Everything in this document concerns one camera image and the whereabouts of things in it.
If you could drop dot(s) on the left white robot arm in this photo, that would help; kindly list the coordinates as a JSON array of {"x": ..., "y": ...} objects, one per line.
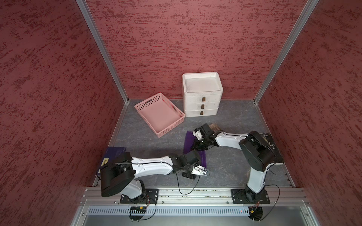
[{"x": 121, "y": 176}]

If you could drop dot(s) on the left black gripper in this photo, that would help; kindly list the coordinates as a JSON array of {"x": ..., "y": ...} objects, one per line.
[{"x": 188, "y": 175}]

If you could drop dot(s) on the purple dishcloth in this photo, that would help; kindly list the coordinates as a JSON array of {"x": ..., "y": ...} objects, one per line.
[{"x": 188, "y": 142}]

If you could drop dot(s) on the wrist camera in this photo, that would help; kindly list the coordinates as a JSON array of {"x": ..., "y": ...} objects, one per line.
[
  {"x": 203, "y": 132},
  {"x": 200, "y": 170}
]

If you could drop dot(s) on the left aluminium corner post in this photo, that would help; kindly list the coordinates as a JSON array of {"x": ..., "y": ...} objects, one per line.
[{"x": 85, "y": 10}]

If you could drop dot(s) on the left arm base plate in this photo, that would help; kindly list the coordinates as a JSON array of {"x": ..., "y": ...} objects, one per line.
[{"x": 150, "y": 197}]

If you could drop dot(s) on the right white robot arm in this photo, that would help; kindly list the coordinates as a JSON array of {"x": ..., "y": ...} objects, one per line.
[{"x": 256, "y": 150}]

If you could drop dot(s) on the white three-drawer organizer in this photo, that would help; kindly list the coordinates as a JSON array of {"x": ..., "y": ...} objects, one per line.
[{"x": 202, "y": 93}]

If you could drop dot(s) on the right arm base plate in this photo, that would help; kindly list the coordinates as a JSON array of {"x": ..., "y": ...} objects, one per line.
[{"x": 240, "y": 197}]

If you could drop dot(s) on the right aluminium corner post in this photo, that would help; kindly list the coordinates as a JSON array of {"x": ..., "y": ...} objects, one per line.
[{"x": 292, "y": 37}]

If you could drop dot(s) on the black moon book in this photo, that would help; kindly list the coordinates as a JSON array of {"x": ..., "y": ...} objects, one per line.
[{"x": 269, "y": 139}]

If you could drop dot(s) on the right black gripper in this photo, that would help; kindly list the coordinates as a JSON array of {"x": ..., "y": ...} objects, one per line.
[{"x": 197, "y": 146}]

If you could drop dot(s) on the pink plastic basket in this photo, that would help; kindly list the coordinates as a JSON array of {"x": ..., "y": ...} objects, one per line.
[{"x": 160, "y": 114}]

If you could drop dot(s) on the striped beige dishcloth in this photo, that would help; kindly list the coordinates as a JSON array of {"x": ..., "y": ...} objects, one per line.
[{"x": 215, "y": 127}]

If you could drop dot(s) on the aluminium corner post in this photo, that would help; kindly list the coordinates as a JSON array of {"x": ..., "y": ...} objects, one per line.
[
  {"x": 85, "y": 10},
  {"x": 292, "y": 37}
]

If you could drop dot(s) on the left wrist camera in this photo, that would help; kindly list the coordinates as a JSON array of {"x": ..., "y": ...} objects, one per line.
[{"x": 200, "y": 170}]

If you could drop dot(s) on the dark blue book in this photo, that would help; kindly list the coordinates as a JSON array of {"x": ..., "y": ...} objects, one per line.
[{"x": 110, "y": 154}]

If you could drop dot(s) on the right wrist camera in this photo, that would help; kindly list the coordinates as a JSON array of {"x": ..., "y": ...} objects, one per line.
[{"x": 203, "y": 132}]

